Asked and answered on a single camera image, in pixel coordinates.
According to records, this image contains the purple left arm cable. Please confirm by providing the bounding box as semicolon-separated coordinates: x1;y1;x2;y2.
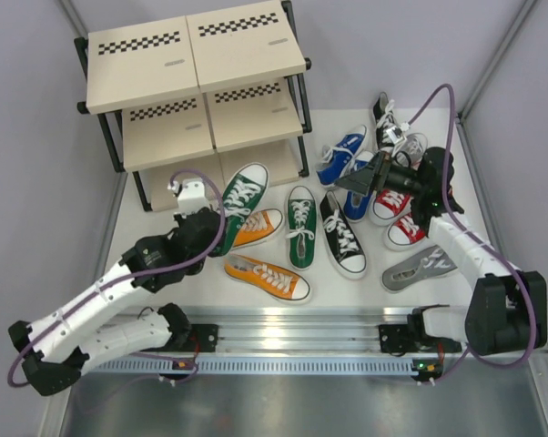
7;168;228;388

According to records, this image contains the black sneaker at back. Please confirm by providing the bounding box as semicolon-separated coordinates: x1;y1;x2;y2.
372;92;399;150

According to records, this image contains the red sneaker lower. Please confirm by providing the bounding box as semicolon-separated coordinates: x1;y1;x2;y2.
383;213;426;251

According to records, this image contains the orange sneaker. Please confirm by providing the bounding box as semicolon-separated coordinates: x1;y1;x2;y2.
233;208;284;249
224;255;312;304

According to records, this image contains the red sneaker upper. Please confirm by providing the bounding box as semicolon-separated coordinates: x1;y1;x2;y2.
369;189;412;227

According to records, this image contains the grey sneaker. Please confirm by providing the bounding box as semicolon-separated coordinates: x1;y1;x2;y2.
391;133;428;168
381;246;457;293

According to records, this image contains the beige black shoe shelf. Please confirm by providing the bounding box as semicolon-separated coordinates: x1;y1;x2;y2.
74;1;312;211

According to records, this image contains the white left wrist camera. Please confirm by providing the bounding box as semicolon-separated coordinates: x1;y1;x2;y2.
167;178;210;216

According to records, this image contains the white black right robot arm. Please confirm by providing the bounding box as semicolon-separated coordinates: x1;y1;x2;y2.
336;147;548;357

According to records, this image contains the grey slotted cable duct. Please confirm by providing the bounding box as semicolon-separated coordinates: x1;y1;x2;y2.
92;356;421;376

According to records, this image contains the grey sneaker at back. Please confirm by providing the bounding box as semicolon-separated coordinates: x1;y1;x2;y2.
391;133;428;168

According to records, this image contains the red sneaker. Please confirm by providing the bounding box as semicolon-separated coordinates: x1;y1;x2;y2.
369;189;412;227
383;213;426;251

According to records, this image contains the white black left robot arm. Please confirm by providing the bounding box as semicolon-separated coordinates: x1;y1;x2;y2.
8;208;226;396

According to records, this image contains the aluminium mounting rail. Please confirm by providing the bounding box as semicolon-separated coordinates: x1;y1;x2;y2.
57;305;548;361

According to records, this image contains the black sneaker in middle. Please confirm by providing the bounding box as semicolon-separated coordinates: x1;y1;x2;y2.
319;190;368;280

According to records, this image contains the blue sneaker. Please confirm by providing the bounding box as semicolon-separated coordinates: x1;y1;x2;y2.
343;150;374;222
315;125;370;188

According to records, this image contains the green sneaker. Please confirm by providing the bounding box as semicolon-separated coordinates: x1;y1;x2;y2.
210;163;269;257
286;186;317;270

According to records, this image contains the blue sneaker lower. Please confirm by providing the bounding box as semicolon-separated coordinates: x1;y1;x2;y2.
343;150;374;222

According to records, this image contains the blue sneaker upper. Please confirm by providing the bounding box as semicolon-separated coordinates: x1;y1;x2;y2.
315;125;370;188

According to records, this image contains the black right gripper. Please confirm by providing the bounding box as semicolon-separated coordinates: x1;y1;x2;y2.
335;150;427;199

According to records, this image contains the grey sneaker in front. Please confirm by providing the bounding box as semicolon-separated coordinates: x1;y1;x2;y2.
381;246;457;293

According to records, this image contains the black sneaker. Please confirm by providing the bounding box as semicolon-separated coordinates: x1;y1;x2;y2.
319;190;368;280
372;92;399;150

